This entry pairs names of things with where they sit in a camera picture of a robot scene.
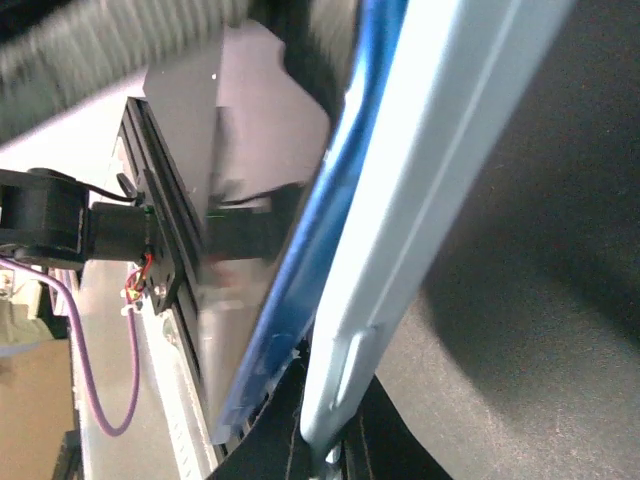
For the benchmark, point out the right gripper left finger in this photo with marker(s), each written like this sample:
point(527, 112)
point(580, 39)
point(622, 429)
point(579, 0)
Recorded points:
point(273, 448)

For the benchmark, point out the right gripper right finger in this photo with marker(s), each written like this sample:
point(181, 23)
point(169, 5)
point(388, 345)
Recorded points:
point(378, 445)

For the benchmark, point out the light blue phone case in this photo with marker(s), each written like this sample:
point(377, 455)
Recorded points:
point(459, 71)

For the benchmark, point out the phone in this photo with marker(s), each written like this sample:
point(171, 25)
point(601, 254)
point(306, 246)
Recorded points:
point(263, 269)

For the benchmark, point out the white slotted cable duct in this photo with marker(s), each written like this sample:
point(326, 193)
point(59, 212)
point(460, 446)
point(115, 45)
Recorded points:
point(193, 451)

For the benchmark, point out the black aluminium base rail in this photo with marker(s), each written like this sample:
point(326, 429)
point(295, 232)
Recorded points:
point(176, 244)

